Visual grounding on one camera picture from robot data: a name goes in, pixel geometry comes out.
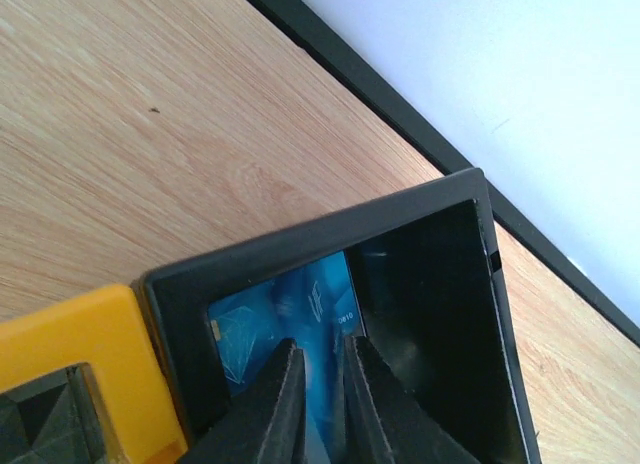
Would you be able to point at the right black bin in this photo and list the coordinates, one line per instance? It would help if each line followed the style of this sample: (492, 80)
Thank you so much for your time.
(418, 273)

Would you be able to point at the blue card in bin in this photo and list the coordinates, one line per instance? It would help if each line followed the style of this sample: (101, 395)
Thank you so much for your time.
(316, 306)

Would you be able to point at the yellow bin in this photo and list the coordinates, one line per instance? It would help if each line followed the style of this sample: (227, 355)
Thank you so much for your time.
(104, 333)

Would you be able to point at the black cage frame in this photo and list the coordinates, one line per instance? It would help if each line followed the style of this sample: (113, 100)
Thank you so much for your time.
(309, 32)

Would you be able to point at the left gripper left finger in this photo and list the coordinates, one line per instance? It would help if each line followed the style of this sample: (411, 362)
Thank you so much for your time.
(268, 422)

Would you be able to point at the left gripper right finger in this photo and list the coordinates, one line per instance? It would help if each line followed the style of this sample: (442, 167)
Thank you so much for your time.
(383, 423)

